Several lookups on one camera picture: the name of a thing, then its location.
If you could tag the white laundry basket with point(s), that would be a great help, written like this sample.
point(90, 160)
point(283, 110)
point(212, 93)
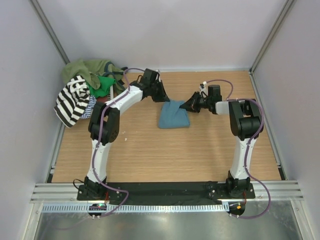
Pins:
point(110, 95)

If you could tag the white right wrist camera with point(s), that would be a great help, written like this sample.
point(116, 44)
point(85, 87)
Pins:
point(203, 89)

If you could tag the aluminium frame rail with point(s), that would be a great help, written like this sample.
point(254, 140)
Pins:
point(267, 190)

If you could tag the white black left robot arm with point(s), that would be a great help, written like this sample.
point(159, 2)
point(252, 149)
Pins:
point(104, 128)

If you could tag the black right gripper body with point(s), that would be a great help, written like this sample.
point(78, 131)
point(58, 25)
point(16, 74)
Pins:
point(204, 102)

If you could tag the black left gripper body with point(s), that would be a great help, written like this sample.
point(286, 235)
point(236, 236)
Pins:
point(153, 84)

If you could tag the olive green tank top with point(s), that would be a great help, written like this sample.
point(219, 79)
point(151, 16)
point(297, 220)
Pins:
point(91, 69)

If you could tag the red tank top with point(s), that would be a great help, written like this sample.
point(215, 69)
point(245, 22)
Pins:
point(102, 99)

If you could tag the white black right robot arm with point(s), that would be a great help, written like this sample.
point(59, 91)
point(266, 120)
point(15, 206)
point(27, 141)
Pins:
point(246, 119)

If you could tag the bright green tank top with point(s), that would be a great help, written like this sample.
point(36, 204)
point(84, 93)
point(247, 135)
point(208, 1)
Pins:
point(104, 89)

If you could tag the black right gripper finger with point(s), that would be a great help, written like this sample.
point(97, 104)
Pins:
point(193, 100)
point(194, 108)

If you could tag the blue white striped tank top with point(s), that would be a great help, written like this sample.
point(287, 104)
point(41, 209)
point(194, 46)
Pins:
point(89, 109)

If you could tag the black white striped tank top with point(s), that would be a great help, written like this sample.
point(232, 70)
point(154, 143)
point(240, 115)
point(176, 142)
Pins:
point(72, 101)

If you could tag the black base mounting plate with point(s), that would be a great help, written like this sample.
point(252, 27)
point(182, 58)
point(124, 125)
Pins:
point(162, 192)

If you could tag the perforated cable duct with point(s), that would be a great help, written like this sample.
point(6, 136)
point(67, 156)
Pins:
point(101, 208)

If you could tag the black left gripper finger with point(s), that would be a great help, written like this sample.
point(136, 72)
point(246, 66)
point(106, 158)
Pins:
point(155, 93)
point(160, 85)

